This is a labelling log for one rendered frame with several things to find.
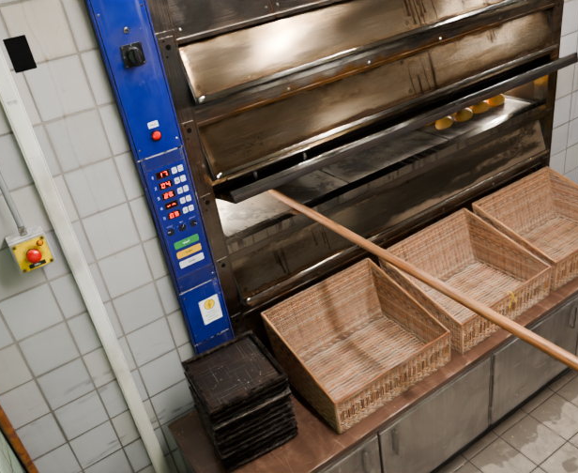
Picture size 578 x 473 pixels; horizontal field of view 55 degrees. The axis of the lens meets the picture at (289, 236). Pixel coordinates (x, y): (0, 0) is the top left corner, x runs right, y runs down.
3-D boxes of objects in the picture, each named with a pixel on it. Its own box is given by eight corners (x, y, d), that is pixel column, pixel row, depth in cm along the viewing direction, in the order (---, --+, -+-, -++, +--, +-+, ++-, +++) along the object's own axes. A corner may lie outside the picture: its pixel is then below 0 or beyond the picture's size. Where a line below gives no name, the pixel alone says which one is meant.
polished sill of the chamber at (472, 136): (221, 249, 209) (220, 239, 207) (535, 108, 282) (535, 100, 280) (229, 254, 204) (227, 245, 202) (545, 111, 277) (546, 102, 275)
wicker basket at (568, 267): (468, 251, 281) (468, 203, 267) (542, 210, 303) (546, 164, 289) (554, 293, 244) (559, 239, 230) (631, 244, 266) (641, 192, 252)
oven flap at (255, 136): (213, 180, 189) (192, 123, 185) (551, 49, 261) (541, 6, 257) (218, 180, 184) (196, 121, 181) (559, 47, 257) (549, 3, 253)
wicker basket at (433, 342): (268, 364, 233) (256, 312, 219) (372, 305, 256) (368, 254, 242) (339, 437, 195) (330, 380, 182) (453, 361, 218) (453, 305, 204)
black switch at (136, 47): (126, 68, 158) (114, 29, 153) (145, 63, 160) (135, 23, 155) (129, 70, 155) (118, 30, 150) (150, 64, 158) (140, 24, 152)
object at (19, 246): (17, 266, 164) (4, 236, 159) (52, 252, 168) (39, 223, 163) (22, 276, 158) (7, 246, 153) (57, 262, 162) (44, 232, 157)
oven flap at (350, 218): (243, 303, 215) (224, 255, 211) (543, 152, 287) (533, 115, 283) (247, 304, 210) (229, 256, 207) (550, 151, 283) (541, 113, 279)
